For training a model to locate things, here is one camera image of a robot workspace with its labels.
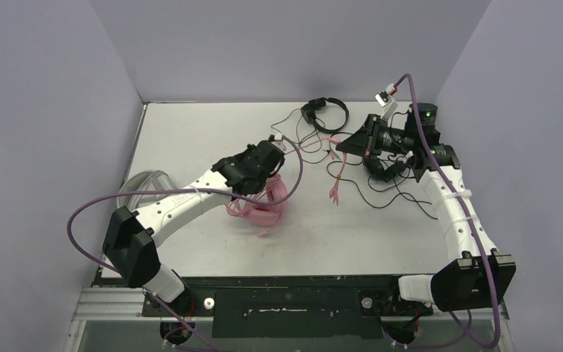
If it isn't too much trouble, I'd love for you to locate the pink headset with cable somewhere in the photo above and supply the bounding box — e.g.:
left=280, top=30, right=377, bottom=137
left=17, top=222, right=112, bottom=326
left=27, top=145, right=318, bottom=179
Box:
left=225, top=137, right=347, bottom=237

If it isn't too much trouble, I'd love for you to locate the white grey gaming headset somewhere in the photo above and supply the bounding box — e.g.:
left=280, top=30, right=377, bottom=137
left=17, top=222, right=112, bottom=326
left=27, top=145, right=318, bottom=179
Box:
left=116, top=170, right=176, bottom=210

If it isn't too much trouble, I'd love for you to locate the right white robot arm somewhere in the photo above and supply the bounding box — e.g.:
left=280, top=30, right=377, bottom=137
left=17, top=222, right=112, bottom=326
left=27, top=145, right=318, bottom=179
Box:
left=337, top=103, right=516, bottom=314

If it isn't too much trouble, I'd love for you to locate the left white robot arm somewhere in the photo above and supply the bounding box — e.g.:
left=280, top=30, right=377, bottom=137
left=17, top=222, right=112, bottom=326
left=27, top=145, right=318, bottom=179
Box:
left=102, top=140, right=284, bottom=315

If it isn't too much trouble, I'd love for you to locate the small black on-ear headphones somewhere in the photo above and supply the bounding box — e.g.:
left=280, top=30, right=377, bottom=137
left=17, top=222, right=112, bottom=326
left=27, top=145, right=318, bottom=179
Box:
left=269, top=97, right=350, bottom=164

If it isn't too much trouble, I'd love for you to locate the black headset with microphone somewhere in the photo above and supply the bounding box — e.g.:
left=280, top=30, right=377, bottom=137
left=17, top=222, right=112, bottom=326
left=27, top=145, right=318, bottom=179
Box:
left=326, top=145, right=438, bottom=221

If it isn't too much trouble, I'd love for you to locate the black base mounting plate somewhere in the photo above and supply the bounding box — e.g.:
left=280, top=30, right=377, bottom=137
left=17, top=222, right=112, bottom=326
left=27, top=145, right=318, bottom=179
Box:
left=170, top=274, right=434, bottom=339

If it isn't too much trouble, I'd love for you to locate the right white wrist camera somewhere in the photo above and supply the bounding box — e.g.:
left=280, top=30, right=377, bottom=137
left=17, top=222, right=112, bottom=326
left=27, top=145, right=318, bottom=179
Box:
left=375, top=84, right=398, bottom=122

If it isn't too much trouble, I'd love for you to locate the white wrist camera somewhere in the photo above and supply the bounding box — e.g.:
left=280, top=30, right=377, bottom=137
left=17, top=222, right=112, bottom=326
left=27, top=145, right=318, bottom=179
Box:
left=268, top=133, right=285, bottom=150
left=375, top=84, right=398, bottom=122

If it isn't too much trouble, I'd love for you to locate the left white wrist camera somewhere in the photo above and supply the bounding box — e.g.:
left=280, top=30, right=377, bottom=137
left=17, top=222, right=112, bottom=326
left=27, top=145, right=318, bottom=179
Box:
left=268, top=133, right=285, bottom=150

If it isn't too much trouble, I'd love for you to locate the aluminium frame rail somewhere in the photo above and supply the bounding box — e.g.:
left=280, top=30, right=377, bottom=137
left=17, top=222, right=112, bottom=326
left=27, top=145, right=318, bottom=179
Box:
left=65, top=276, right=514, bottom=351

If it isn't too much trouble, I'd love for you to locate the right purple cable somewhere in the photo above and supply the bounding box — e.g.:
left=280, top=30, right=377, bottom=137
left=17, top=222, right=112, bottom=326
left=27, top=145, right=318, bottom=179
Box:
left=391, top=73, right=502, bottom=351

